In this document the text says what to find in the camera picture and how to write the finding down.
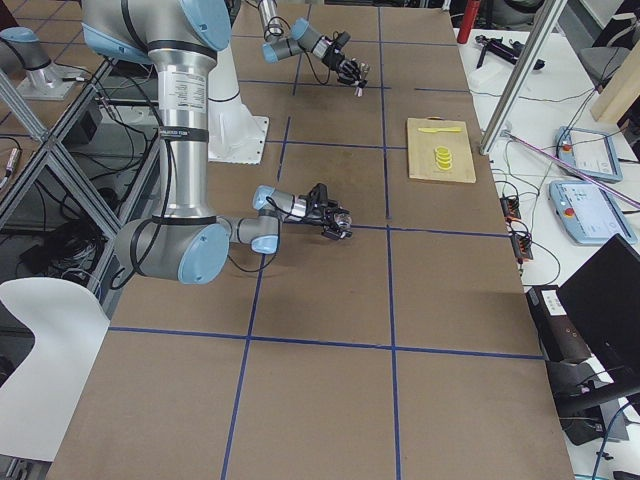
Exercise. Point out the black monitor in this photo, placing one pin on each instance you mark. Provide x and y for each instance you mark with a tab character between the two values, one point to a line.
602	301

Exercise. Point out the aluminium frame post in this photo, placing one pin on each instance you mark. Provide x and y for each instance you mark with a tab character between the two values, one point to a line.
543	26

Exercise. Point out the black box device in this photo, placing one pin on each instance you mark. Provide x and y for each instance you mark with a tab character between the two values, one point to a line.
559	336

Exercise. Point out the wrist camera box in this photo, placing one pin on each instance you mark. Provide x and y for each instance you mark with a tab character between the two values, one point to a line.
340	40
318	197

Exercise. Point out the small clear glass cup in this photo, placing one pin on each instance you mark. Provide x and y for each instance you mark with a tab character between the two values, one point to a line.
344	224

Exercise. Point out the far teach pendant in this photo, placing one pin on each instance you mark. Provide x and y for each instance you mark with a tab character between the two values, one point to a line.
589	151

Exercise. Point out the black tripod handle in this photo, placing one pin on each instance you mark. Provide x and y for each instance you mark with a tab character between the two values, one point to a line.
509	52

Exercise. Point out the lemon slice one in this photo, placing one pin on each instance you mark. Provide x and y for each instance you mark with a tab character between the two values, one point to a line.
441	149

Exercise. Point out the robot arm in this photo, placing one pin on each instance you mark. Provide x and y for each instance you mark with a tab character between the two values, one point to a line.
283	40
200	118

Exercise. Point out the bamboo cutting board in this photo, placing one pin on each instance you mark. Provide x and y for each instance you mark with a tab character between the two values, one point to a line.
422	157

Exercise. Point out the lemon slice two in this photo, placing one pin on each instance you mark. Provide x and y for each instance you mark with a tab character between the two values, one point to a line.
443	156

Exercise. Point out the yellow plastic knife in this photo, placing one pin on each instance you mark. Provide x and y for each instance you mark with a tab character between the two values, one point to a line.
435	130

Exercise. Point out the steel double jigger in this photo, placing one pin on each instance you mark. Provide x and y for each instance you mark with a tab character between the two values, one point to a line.
361	79

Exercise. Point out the teach pendant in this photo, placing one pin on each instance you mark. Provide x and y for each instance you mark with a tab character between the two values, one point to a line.
589	215
589	151

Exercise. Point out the near teach pendant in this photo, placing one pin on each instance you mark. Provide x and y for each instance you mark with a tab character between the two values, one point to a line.
589	215

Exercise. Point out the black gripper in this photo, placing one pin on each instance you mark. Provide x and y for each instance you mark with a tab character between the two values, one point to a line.
317	213
333	57

